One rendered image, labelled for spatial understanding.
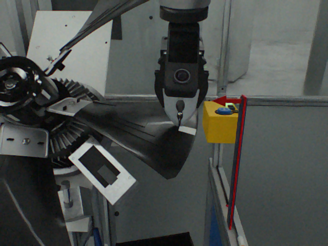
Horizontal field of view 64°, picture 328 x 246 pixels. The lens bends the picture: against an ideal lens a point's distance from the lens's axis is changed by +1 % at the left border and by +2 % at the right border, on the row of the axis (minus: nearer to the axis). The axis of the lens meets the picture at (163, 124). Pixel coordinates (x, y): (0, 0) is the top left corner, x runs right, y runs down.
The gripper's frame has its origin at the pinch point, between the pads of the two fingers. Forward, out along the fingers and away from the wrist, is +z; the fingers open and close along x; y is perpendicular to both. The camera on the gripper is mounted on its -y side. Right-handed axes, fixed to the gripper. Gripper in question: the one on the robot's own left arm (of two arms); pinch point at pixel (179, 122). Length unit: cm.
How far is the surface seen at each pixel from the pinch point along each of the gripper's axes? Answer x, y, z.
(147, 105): 7.0, 7.9, 1.5
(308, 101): -62, 68, 39
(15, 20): 63, 63, 1
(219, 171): -14.8, 21.2, 37.2
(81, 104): 20.8, 6.4, 0.5
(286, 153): -57, 59, 65
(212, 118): -10.3, 23.3, 16.4
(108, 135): 12.5, -4.7, -0.5
